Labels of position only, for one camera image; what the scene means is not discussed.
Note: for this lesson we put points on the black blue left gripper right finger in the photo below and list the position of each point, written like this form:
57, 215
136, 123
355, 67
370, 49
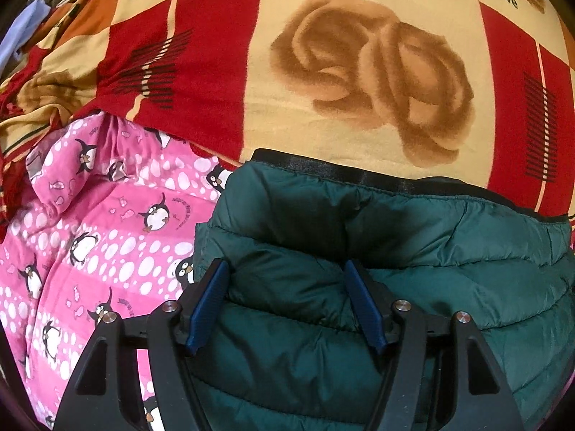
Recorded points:
468, 389

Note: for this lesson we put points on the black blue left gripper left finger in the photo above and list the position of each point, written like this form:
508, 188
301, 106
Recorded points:
134, 373

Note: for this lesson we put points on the dark green puffer jacket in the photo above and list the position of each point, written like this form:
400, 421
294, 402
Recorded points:
287, 352

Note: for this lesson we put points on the pink penguin fleece blanket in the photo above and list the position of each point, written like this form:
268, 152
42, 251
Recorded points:
108, 218

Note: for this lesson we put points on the red cream rose blanket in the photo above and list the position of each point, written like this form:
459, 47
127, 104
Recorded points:
477, 90

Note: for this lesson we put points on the lavender cloth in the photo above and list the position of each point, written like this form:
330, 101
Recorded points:
21, 31

